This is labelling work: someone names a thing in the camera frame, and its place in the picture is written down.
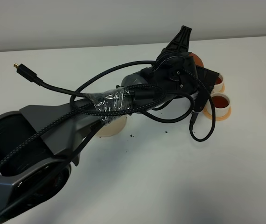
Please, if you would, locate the near orange coaster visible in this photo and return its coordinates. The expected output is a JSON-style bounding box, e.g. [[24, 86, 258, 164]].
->
[[203, 102, 231, 121]]

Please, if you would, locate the orange coaster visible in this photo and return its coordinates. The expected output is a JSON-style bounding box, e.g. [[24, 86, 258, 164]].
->
[[220, 85, 225, 93], [203, 102, 231, 121]]

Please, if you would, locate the loose black usb cable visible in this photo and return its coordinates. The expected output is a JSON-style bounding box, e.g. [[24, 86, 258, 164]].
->
[[13, 62, 195, 123]]

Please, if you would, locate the white teacup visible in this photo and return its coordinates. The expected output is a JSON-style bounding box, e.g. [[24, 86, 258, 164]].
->
[[211, 92, 231, 108], [212, 74, 224, 93]]

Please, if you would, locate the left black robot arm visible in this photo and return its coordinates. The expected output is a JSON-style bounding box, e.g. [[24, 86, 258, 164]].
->
[[0, 26, 197, 224]]

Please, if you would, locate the cream teapot saucer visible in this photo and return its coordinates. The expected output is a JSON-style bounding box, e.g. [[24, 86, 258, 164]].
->
[[96, 115, 127, 137]]

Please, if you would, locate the brown clay teapot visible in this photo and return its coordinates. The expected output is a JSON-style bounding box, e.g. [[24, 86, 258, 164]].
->
[[189, 53, 204, 67]]

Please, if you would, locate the near white teacup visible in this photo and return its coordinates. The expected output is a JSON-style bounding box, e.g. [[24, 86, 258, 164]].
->
[[211, 92, 231, 108]]

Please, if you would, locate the far orange coaster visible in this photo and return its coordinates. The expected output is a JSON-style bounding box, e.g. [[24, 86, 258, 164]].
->
[[220, 85, 225, 93]]

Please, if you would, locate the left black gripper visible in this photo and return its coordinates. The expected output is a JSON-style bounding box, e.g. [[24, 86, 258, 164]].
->
[[141, 26, 198, 95]]

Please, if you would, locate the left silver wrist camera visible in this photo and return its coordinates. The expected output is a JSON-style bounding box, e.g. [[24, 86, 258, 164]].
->
[[193, 66, 220, 113]]

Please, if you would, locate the far white teacup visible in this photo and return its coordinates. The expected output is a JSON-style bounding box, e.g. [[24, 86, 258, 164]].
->
[[212, 74, 224, 93]]

